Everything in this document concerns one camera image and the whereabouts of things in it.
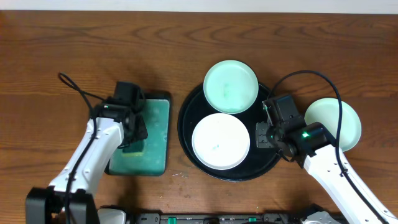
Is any mint green plate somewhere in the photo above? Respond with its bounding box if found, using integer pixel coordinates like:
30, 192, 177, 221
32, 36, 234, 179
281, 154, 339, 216
304, 98, 362, 152
203, 60, 259, 114

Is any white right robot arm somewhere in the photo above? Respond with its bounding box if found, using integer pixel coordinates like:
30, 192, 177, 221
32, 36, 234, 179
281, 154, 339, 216
256, 122, 397, 223

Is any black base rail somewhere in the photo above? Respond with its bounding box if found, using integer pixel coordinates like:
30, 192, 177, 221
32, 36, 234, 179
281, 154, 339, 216
127, 213, 299, 224

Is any green yellow sponge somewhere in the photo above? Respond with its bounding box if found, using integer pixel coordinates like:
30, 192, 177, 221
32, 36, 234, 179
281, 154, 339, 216
122, 140, 146, 156

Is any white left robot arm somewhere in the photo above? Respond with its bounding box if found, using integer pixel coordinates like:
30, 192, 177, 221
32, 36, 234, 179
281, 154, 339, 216
25, 103, 147, 223

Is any white plate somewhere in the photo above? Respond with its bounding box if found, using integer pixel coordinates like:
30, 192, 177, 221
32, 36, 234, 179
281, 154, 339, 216
192, 113, 251, 170

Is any round black tray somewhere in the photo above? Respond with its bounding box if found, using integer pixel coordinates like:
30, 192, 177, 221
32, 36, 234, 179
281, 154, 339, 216
177, 83, 280, 182

